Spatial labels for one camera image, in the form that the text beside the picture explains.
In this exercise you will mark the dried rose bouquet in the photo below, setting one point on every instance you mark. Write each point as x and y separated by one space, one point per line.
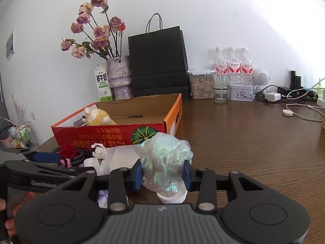
99 31

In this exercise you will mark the purple knit cloth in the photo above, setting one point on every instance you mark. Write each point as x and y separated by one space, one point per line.
103 197

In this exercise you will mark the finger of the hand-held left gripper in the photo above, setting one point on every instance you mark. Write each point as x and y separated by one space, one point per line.
38 169
47 157

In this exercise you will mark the black electronic gadget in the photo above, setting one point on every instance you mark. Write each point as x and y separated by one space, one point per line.
311 96

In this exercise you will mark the white green milk carton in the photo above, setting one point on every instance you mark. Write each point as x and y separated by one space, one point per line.
102 81

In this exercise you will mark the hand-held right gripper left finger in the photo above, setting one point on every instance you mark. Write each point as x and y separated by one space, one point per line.
138 176

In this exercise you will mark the white patterned tin box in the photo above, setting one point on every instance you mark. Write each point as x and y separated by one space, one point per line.
241 92

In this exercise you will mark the tall black rectangular device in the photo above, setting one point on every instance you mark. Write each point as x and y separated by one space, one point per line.
293 80

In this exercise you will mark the black paper bag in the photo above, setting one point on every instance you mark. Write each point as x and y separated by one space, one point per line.
157 61

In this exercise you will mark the clear drinking glass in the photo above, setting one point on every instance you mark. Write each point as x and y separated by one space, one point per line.
221 89

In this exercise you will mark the white charger plug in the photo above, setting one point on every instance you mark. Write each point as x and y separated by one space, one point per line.
273 97

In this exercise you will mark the yellow plush toy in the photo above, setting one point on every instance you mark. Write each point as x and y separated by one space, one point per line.
97 118

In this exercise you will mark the iridescent plastic wrap bundle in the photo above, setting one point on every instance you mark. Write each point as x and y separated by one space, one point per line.
165 162

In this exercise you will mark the person's left hand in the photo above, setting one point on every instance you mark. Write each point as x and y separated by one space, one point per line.
10 225

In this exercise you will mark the pale dried grass sprig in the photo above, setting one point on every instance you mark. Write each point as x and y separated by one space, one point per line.
19 109

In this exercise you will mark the red artificial rose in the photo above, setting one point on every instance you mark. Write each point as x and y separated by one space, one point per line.
68 151

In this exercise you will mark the translucent plastic box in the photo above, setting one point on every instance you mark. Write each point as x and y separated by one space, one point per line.
121 157

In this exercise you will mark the purple textured vase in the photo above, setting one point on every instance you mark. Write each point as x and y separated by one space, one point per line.
119 73

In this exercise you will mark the black power adapter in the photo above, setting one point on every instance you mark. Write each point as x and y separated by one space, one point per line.
284 90

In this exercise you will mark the short black rectangular device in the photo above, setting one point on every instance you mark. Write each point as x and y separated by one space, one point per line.
298 82

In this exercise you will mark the white wall socket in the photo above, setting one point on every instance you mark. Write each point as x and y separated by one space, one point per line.
33 115

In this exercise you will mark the white power strip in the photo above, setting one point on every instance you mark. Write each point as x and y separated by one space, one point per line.
321 102

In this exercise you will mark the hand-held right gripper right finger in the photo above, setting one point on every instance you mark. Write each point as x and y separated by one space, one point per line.
188 178

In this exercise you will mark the red cardboard box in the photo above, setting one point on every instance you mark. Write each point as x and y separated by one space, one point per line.
114 136

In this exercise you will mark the white round desk fan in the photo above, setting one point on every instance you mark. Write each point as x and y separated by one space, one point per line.
261 77

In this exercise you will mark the green spray bottle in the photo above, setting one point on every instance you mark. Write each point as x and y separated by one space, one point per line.
319 87

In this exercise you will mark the clear container of seeds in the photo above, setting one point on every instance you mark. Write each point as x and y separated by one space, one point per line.
201 86

